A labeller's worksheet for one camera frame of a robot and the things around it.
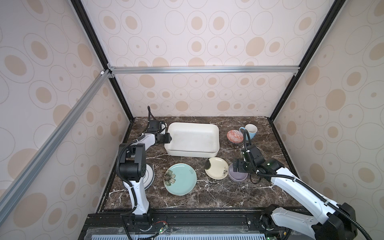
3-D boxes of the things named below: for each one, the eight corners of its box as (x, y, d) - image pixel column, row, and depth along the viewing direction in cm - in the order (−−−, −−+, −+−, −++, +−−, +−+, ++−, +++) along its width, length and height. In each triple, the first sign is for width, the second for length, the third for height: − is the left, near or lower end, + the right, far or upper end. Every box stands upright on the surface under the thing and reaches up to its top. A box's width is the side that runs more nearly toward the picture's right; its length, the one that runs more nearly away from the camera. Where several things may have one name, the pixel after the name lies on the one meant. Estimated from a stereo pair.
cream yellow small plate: (203, 174, 92) (203, 173, 90) (211, 156, 100) (211, 154, 98) (223, 183, 89) (224, 181, 87) (230, 163, 97) (231, 161, 95)
